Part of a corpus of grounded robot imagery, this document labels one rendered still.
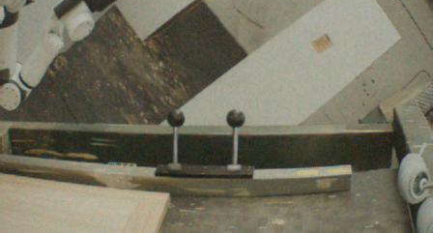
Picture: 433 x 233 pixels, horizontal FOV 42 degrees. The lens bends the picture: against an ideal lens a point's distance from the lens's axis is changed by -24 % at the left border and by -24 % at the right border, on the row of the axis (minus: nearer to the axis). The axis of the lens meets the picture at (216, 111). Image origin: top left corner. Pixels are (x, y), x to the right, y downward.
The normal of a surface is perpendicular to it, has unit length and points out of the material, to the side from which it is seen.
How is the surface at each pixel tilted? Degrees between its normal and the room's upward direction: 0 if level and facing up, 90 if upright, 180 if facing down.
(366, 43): 90
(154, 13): 90
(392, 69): 90
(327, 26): 90
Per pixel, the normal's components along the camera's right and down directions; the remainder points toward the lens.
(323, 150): -0.11, 0.31
